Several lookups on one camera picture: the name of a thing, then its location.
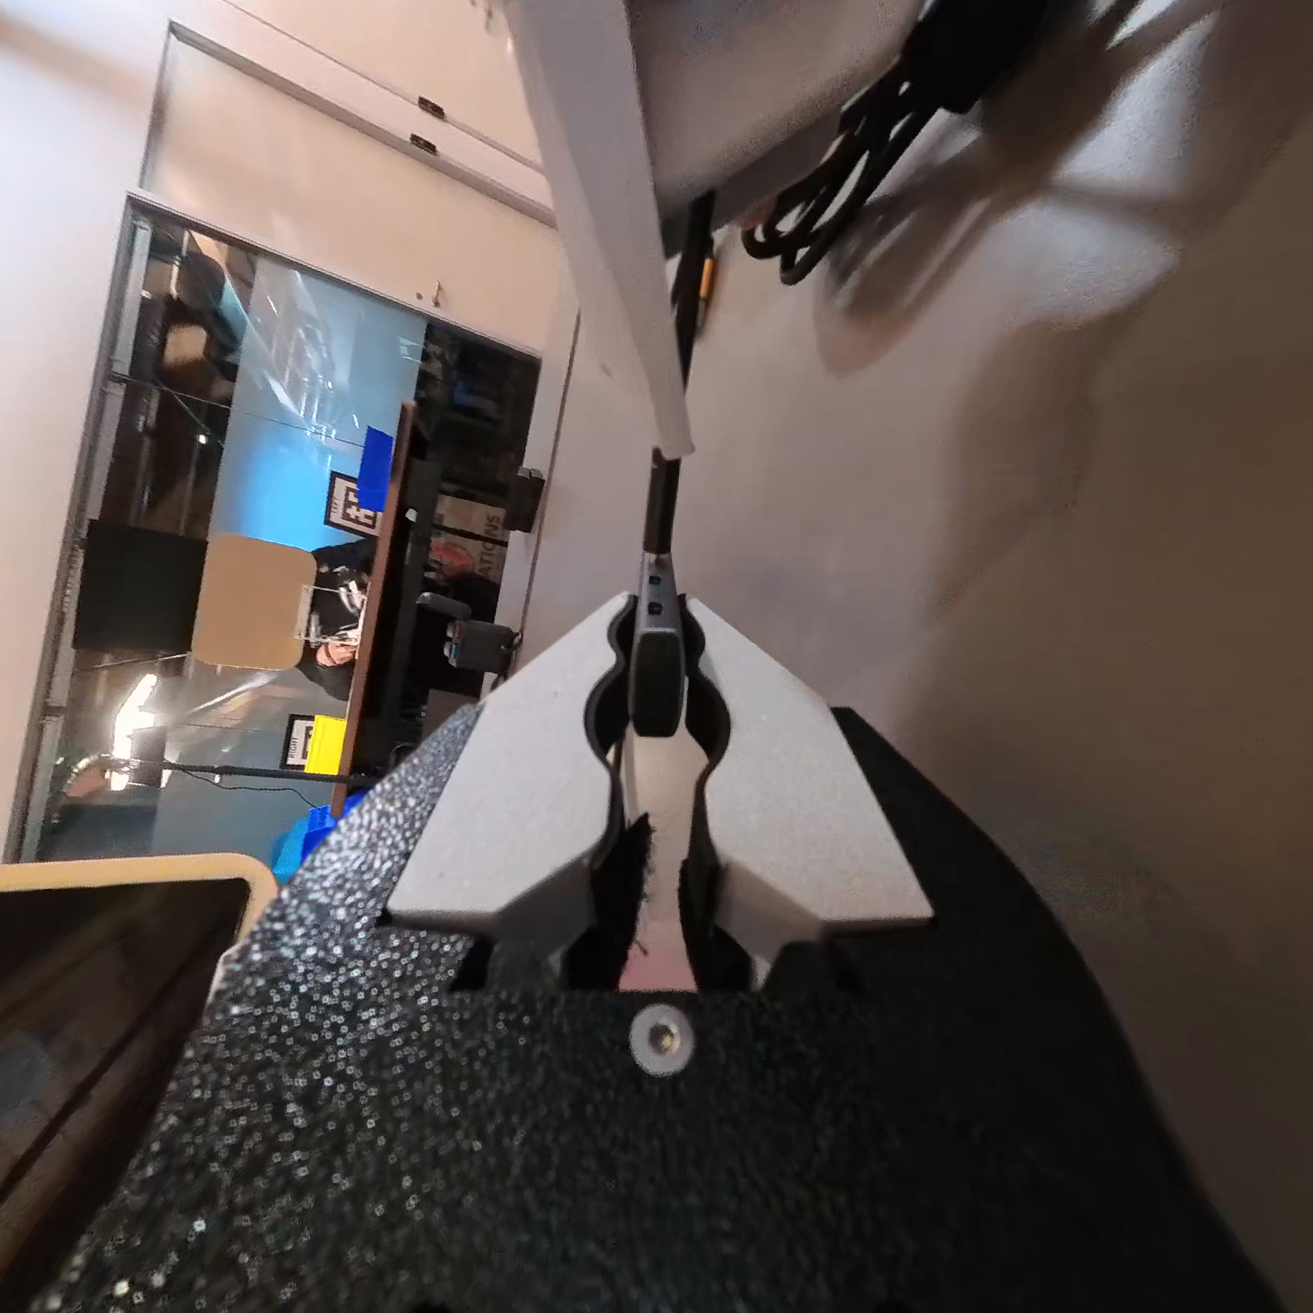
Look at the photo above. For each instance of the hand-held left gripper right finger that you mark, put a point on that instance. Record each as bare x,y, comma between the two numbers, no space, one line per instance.
810,822

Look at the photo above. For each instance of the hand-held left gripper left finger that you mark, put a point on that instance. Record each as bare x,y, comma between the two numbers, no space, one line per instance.
494,822

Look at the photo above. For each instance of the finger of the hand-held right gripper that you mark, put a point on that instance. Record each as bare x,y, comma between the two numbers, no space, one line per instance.
760,83
606,206

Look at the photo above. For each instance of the black multi-port charger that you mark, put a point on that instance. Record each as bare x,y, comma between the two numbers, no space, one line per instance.
481,644

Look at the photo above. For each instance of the yellow plastic bin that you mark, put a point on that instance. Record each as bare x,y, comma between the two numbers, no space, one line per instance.
329,744

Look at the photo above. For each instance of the blue plastic bin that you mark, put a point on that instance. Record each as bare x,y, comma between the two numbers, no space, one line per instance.
378,468
309,847

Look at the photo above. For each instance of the fiducial tag sign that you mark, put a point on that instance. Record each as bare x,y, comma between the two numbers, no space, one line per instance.
349,503
302,742

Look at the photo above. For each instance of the wooden desk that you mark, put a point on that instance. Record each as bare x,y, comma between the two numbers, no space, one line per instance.
385,617

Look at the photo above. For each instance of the white door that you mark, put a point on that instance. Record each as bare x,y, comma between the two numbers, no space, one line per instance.
390,52
309,144

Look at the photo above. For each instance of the cardboard box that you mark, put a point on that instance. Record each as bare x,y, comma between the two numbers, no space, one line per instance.
468,555

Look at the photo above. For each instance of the black square panel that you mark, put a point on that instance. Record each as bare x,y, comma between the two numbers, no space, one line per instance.
133,586

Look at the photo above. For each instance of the tan framed screen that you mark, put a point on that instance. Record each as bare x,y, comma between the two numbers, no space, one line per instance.
102,1026

